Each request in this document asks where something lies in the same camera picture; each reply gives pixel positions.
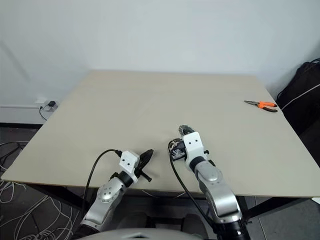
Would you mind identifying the grey robot torso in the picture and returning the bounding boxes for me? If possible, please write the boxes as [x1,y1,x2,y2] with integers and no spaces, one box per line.
[91,226,200,240]

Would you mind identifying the black table frame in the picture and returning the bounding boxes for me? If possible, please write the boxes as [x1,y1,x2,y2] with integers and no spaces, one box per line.
[26,183,315,219]

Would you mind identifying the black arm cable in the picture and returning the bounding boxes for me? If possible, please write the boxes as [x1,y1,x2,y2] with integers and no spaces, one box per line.
[81,149,124,209]
[170,151,219,240]

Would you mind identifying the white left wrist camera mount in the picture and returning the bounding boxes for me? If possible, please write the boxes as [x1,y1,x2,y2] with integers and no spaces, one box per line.
[118,150,141,183]

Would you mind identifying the orange handled needle-nose pliers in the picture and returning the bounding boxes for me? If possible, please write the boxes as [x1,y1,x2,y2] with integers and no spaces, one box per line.
[243,99,279,113]

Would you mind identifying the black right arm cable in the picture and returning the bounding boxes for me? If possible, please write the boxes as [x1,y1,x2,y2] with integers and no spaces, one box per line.
[170,151,219,240]

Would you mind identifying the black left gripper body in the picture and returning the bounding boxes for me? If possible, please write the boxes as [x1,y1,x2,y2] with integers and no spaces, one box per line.
[134,154,153,183]

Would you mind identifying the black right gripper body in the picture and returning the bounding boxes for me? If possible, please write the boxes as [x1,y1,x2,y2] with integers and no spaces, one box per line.
[171,144,187,161]

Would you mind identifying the white floor cable tangle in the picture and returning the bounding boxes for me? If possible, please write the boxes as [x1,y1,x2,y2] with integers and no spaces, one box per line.
[0,178,85,240]

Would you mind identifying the black bag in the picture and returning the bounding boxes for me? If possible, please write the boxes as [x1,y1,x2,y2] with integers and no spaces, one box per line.
[275,58,320,142]

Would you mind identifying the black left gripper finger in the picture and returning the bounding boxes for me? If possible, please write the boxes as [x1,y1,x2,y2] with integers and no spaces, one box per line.
[142,152,155,167]
[140,148,154,161]

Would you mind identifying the black adapter cable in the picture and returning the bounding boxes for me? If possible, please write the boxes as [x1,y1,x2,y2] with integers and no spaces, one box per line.
[38,104,50,121]

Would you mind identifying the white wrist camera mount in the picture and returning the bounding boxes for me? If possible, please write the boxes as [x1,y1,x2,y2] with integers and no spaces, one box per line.
[182,132,209,169]
[118,150,141,183]

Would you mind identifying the grey round motor cover plate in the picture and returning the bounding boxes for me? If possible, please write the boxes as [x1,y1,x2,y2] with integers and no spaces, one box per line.
[177,124,196,137]

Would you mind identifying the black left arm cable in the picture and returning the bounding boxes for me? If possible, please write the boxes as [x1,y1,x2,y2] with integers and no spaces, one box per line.
[81,149,124,209]

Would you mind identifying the wall power adapter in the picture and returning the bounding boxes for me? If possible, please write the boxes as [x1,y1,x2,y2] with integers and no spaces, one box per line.
[33,96,61,111]

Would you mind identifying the white wall cable duct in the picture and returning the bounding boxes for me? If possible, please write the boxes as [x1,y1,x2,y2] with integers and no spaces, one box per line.
[0,104,50,125]

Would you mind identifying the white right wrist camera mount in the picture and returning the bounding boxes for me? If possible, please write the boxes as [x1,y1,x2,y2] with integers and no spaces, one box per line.
[182,132,209,169]

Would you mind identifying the white strap on bag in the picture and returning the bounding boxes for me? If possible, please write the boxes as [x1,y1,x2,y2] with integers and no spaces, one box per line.
[280,84,320,111]

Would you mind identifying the grey floor cables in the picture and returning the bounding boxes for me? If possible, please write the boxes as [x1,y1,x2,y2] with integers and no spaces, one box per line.
[0,140,29,174]

